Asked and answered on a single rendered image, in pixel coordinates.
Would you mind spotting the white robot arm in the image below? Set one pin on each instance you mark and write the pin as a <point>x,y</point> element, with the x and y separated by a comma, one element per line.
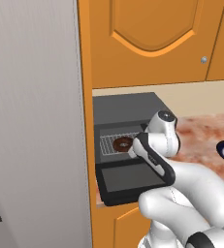
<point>194,190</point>

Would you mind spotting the brown bagel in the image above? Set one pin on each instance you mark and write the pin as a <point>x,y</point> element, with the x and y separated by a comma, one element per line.
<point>118,144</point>

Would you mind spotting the dark grey toaster oven door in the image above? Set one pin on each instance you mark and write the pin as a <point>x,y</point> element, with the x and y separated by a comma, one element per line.
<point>126,180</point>

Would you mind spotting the round silver cupboard knob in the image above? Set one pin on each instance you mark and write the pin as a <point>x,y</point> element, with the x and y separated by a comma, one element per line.
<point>204,59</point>

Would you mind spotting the metal toaster oven rack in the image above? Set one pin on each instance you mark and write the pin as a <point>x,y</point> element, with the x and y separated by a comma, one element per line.
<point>105,144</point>

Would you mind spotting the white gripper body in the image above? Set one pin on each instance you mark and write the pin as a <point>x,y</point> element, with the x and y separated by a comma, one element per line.
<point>132,154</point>

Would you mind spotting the orange arched cupboard door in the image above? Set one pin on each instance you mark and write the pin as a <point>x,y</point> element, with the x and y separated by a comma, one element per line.
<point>149,68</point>

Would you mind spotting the dark grey toaster oven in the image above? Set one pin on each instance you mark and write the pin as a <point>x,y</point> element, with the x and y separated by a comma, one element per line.
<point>123,108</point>

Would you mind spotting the orange base cupboard door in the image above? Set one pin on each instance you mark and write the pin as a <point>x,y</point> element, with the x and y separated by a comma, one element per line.
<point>128,229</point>

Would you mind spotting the tall grey fridge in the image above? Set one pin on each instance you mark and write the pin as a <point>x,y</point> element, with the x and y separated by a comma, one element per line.
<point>36,113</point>

